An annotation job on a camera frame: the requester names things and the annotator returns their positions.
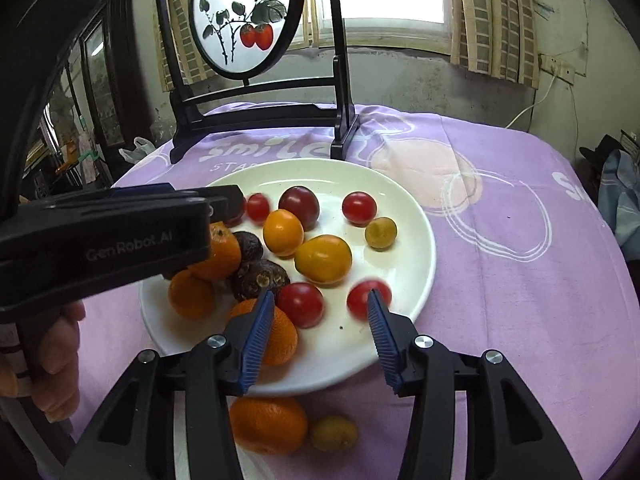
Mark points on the dark wooden cabinet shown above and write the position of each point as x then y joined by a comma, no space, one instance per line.
112,76

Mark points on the person's left hand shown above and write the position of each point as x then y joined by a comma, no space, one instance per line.
56,391

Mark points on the round painted screen stand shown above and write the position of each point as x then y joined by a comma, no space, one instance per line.
240,40

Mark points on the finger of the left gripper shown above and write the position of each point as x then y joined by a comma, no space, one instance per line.
143,190
221,198

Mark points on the red cherry tomato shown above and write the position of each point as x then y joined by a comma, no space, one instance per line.
303,303
357,298
258,208
359,208

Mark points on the dark red plum tomato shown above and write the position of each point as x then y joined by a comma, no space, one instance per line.
301,202

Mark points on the purple tablecloth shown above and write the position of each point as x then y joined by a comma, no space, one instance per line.
525,265

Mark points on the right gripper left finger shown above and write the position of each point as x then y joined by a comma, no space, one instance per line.
131,434

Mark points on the large dark mangosteen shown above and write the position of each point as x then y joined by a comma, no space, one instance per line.
250,246

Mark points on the white oval plate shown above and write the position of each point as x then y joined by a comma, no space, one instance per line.
340,345

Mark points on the right checked curtain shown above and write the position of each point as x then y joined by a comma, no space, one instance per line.
496,38

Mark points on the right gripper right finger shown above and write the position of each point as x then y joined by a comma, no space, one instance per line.
509,436

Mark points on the bumpy mandarin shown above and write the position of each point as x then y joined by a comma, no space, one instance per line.
225,255
283,338
269,425

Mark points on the white plastic bag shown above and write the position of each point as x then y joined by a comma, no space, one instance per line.
142,148

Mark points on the blue clothes pile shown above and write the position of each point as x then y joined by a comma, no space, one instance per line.
613,184

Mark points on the wall power socket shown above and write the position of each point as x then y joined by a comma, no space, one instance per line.
558,68

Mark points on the yellow-orange oval tomato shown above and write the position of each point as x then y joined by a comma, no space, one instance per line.
325,259

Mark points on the small orange tomato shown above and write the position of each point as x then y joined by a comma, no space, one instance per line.
282,233

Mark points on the smooth orange fruit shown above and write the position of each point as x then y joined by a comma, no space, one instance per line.
190,297

